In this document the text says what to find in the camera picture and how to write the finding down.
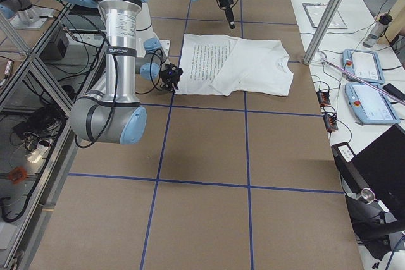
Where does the clear bag with black border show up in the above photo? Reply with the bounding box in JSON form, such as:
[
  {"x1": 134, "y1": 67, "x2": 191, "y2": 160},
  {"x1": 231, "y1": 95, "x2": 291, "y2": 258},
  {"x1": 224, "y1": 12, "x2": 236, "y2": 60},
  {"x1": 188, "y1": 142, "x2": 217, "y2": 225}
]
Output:
[{"x1": 302, "y1": 3, "x2": 347, "y2": 29}]

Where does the lower blue teach pendant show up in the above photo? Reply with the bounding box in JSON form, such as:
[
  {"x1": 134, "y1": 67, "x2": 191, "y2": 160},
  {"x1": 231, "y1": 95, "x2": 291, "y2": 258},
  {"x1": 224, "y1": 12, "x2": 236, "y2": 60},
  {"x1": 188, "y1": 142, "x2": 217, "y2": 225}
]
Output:
[{"x1": 345, "y1": 82, "x2": 401, "y2": 125}]

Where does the white long-sleeve printed shirt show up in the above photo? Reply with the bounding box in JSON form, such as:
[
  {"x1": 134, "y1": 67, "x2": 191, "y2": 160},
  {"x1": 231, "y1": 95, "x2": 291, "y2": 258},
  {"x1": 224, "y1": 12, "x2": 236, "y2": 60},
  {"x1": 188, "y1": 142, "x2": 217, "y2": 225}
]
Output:
[{"x1": 176, "y1": 34, "x2": 294, "y2": 97}]

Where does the blue teach pendant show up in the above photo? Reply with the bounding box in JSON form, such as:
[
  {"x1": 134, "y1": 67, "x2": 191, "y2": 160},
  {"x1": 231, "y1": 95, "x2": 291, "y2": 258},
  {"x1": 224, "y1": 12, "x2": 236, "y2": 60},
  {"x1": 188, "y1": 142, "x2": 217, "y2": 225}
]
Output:
[
  {"x1": 345, "y1": 82, "x2": 401, "y2": 125},
  {"x1": 342, "y1": 49, "x2": 385, "y2": 84}
]

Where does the aluminium table frame rail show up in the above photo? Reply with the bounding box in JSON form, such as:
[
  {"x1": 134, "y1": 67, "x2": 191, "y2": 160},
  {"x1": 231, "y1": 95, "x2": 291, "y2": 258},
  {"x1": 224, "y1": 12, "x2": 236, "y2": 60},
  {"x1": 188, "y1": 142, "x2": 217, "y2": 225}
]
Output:
[{"x1": 1, "y1": 0, "x2": 104, "y2": 269}]

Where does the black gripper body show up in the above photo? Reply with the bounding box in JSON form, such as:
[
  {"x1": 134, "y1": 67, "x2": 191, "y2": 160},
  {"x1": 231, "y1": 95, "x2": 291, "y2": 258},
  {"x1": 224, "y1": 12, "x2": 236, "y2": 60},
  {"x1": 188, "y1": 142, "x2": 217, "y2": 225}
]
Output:
[
  {"x1": 218, "y1": 0, "x2": 238, "y2": 29},
  {"x1": 159, "y1": 63, "x2": 183, "y2": 92}
]

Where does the clear water bottle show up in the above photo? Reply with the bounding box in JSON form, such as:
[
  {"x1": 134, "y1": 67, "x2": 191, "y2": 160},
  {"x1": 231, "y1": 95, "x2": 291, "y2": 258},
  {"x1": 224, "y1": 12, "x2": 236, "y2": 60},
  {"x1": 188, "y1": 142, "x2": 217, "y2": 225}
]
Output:
[{"x1": 363, "y1": 13, "x2": 392, "y2": 48}]

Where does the upper blue teach pendant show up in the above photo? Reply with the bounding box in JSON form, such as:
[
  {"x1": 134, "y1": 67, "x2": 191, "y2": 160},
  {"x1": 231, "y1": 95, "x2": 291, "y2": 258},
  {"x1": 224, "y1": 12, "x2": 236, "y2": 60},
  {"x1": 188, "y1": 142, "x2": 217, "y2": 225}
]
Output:
[{"x1": 342, "y1": 49, "x2": 385, "y2": 84}]

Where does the black laptop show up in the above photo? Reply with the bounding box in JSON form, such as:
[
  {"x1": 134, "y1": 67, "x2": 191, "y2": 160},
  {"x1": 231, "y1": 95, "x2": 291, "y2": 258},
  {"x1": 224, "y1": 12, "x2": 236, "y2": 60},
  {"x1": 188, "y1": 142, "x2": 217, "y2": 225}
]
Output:
[{"x1": 332, "y1": 124, "x2": 404, "y2": 219}]

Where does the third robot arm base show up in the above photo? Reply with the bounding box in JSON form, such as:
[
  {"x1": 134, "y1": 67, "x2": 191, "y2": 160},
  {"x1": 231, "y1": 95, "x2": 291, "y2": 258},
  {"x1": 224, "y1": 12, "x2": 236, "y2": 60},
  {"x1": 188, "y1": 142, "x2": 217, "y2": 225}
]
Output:
[{"x1": 1, "y1": 0, "x2": 54, "y2": 30}]

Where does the aluminium frame post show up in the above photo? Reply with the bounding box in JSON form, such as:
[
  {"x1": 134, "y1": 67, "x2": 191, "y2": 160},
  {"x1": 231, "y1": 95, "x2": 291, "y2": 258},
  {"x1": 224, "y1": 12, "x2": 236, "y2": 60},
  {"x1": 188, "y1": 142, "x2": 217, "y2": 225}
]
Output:
[{"x1": 303, "y1": 0, "x2": 342, "y2": 65}]

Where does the black smartphone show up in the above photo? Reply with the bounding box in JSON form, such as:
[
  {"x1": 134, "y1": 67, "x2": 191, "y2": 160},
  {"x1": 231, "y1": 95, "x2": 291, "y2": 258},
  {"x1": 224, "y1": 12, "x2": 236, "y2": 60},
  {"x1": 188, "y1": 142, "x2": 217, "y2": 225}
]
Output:
[{"x1": 383, "y1": 83, "x2": 405, "y2": 101}]

